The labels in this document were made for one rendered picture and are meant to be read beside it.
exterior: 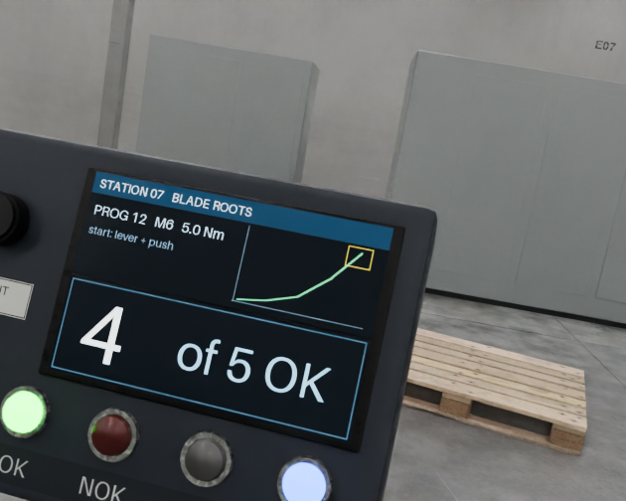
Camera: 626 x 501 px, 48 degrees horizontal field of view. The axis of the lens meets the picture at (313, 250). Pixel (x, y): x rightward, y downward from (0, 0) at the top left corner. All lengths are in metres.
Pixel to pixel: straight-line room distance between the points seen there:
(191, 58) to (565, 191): 4.13
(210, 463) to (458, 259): 6.00
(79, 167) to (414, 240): 0.18
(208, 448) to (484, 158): 5.96
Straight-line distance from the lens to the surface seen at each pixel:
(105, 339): 0.38
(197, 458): 0.36
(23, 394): 0.40
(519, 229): 6.38
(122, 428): 0.37
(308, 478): 0.35
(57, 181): 0.41
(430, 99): 6.22
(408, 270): 0.35
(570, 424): 3.57
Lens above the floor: 1.28
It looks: 10 degrees down
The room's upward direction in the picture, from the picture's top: 10 degrees clockwise
